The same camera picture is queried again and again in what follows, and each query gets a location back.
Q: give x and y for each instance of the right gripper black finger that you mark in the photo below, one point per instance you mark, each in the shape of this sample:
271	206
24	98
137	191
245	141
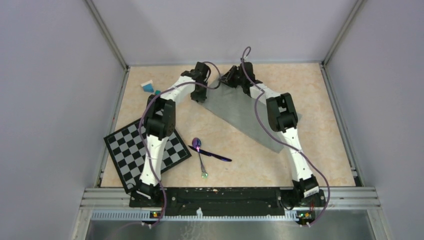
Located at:
233	83
231	74

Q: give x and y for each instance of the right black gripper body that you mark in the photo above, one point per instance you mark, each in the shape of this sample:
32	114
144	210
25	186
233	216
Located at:
241	81

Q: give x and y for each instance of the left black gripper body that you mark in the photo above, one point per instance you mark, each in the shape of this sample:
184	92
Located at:
202	87

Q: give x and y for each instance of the grey cloth napkin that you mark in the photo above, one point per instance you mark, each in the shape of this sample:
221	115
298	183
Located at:
247	114

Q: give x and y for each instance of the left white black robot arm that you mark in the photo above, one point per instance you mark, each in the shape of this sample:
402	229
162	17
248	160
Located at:
159	122

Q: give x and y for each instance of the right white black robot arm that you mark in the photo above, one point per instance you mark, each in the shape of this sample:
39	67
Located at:
282	119

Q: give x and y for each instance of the iridescent purple spoon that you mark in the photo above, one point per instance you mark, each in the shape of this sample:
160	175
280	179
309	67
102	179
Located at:
196	144

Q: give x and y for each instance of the blue white wedge block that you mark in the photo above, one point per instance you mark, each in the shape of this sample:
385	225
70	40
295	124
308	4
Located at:
147	86

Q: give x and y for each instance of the iridescent purple knife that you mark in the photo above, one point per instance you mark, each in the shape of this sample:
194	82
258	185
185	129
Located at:
209	154

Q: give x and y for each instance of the black grey checkerboard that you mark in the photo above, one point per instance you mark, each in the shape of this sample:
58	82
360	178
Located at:
128	153

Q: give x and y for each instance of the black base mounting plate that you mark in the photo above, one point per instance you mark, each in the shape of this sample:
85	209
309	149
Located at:
228	201

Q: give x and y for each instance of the left aluminium corner post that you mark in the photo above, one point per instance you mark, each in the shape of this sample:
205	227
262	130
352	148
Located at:
106	33

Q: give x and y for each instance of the aluminium corner post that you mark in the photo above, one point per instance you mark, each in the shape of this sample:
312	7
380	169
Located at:
356	9
106	33

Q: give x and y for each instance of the right aluminium corner post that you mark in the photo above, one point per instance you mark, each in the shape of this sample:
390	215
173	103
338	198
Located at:
356	9

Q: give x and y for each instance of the aluminium front frame rail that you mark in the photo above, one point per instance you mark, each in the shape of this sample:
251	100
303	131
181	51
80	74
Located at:
113	204

